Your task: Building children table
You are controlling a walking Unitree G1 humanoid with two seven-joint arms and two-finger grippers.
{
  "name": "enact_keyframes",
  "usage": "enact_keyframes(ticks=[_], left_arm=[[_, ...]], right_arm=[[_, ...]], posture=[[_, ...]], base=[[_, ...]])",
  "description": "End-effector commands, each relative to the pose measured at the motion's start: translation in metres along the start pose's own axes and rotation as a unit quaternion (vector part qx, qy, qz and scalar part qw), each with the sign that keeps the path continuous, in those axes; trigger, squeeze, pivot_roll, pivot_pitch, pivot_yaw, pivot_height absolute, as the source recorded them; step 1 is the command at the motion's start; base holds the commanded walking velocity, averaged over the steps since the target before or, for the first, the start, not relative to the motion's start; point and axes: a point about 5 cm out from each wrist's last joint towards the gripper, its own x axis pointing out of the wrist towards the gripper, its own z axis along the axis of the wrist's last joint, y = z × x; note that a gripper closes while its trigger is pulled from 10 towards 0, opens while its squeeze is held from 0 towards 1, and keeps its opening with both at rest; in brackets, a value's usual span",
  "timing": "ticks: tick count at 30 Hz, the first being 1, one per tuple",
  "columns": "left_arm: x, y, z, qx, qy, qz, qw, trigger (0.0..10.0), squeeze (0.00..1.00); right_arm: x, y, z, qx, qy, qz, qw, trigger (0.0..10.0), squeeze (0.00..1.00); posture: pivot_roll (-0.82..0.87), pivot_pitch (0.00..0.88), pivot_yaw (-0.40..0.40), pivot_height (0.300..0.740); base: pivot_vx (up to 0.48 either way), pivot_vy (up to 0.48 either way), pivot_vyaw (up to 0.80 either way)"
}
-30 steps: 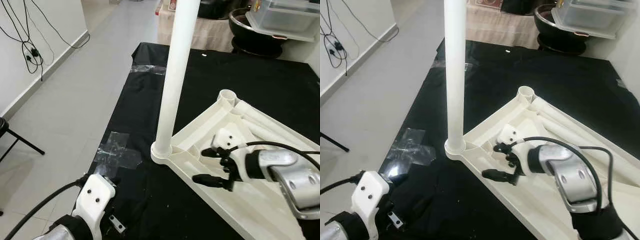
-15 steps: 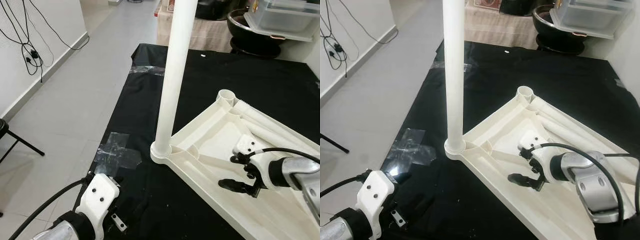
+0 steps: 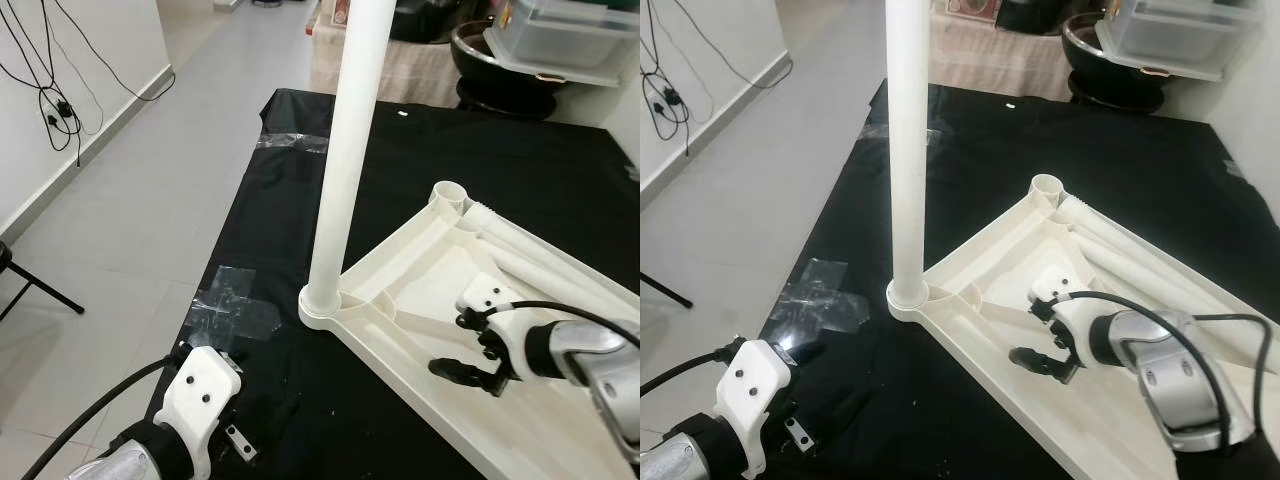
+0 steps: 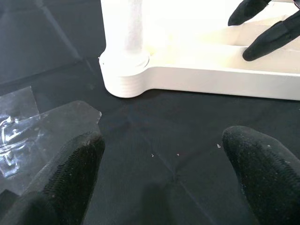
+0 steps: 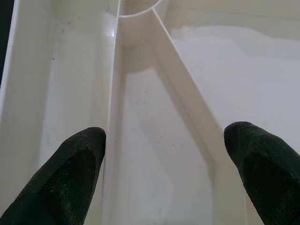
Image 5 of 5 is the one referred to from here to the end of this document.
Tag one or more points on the black tablecloth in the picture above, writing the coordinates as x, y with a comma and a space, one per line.
3, 35

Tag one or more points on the white plastic children table top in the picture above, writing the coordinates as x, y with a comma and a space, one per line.
164, 105

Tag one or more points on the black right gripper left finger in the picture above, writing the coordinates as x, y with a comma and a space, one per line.
58, 187

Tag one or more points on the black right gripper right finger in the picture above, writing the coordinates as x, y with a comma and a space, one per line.
269, 175

